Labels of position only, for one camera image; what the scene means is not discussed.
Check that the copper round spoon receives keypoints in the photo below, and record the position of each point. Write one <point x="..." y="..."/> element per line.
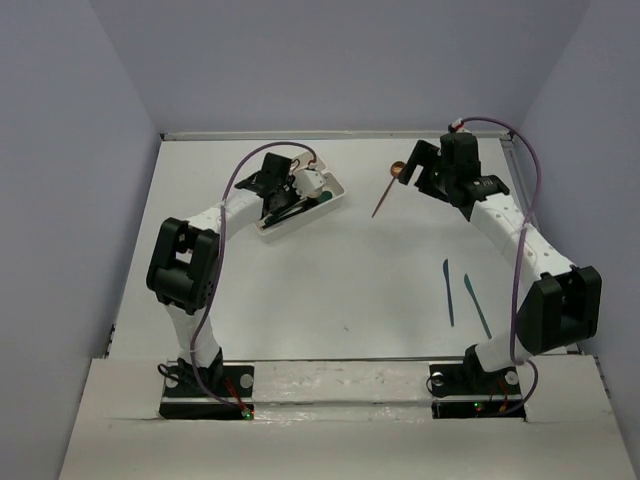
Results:
<point x="395" y="170"/>

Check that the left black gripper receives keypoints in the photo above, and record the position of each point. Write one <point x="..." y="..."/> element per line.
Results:
<point x="294" y="197"/>

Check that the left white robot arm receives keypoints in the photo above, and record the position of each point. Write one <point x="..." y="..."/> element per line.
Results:
<point x="185" y="266"/>

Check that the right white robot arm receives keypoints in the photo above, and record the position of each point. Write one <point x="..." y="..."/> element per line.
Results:
<point x="561" y="300"/>

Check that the black measuring spoon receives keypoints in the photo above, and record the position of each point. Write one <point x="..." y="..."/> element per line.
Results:
<point x="275" y="219"/>

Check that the white front utensil tray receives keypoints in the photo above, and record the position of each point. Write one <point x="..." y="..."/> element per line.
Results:
<point x="315" y="213"/>

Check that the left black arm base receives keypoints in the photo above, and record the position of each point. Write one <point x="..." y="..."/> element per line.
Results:
<point x="223" y="392"/>

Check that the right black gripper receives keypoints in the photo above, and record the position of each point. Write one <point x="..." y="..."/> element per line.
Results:
<point x="425" y="153"/>

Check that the teal plastic knife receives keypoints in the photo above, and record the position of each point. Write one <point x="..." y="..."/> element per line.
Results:
<point x="482" y="317"/>
<point x="446" y="275"/>

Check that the teal plastic spoon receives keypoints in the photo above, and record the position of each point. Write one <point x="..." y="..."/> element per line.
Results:
<point x="325" y="197"/>

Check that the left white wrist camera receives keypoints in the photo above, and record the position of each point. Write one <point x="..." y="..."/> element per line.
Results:
<point x="309" y="183"/>

